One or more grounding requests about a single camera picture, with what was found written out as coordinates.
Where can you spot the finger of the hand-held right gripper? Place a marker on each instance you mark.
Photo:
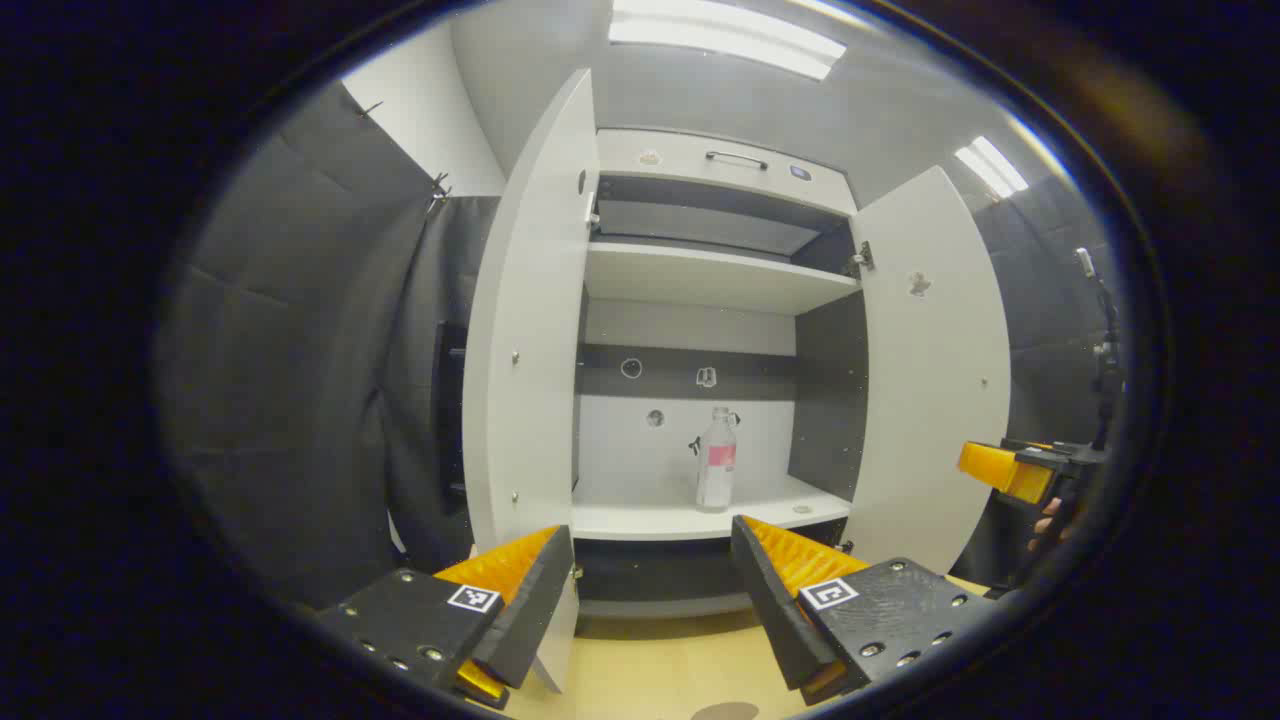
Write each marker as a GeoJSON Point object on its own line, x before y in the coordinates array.
{"type": "Point", "coordinates": [1005, 470]}

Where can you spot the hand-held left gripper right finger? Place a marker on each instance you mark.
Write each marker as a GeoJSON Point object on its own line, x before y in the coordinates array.
{"type": "Point", "coordinates": [775, 610]}

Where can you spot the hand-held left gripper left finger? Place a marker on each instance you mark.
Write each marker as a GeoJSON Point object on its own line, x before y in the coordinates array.
{"type": "Point", "coordinates": [530, 615]}

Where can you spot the white cabinet door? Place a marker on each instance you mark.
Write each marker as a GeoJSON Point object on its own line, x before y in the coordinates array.
{"type": "Point", "coordinates": [525, 350]}
{"type": "Point", "coordinates": [930, 400]}

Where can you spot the clear plastic bottle pink label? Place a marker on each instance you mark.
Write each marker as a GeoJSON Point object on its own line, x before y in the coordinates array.
{"type": "Point", "coordinates": [716, 480]}

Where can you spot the white cabinet shelf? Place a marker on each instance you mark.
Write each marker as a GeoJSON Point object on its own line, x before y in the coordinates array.
{"type": "Point", "coordinates": [640, 520]}
{"type": "Point", "coordinates": [700, 275]}

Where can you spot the metal door hinge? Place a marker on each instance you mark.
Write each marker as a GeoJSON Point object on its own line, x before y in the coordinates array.
{"type": "Point", "coordinates": [862, 258]}

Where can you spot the ceiling light panel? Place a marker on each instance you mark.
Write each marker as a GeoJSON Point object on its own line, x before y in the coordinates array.
{"type": "Point", "coordinates": [725, 38]}
{"type": "Point", "coordinates": [990, 167]}

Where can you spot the black backdrop cloth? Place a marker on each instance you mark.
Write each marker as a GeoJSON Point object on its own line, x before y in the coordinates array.
{"type": "Point", "coordinates": [300, 400]}

